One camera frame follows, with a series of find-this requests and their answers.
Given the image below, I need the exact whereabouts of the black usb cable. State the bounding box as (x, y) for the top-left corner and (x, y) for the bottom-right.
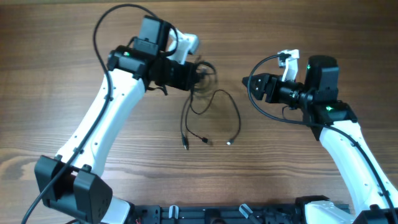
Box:
(188, 55), (242, 146)

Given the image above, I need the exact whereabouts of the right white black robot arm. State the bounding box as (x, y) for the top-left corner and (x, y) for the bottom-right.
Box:
(242, 52), (397, 223)

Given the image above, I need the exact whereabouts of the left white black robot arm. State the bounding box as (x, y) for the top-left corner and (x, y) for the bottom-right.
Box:
(34, 16), (201, 223)

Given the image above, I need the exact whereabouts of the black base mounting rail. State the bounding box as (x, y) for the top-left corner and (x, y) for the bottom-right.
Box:
(73, 203), (352, 224)

